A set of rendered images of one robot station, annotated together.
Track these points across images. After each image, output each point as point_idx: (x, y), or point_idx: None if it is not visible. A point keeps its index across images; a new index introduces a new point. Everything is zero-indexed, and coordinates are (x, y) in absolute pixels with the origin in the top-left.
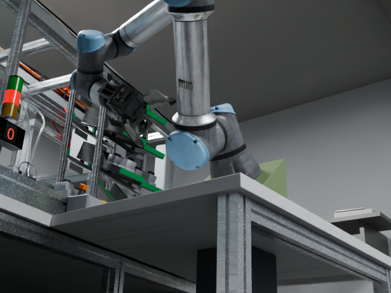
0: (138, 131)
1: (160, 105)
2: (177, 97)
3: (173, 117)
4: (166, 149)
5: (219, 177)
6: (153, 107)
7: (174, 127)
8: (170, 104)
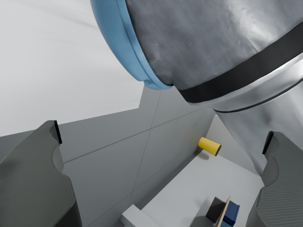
0: (59, 174)
1: (277, 173)
2: (245, 148)
3: (212, 106)
4: (105, 40)
5: (127, 110)
6: (257, 199)
7: (178, 88)
8: (268, 137)
